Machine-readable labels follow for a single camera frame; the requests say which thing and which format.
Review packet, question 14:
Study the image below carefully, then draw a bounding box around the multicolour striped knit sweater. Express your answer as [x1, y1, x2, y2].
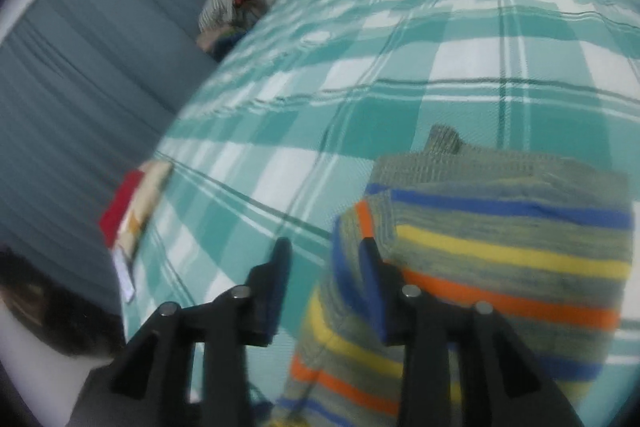
[271, 126, 634, 426]

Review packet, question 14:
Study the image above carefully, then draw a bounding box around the clothes pile beside bed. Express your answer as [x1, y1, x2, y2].
[196, 0, 268, 63]

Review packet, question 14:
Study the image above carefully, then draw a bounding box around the dark hair of person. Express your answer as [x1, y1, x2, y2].
[1, 245, 125, 357]

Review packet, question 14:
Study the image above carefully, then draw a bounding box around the red and cream folded cloth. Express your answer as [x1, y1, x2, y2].
[99, 159, 174, 303]

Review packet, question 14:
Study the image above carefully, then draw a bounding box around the blue grey curtain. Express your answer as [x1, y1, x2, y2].
[1, 0, 216, 313]

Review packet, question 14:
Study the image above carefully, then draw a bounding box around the teal white plaid bedspread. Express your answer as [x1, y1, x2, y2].
[122, 0, 639, 426]

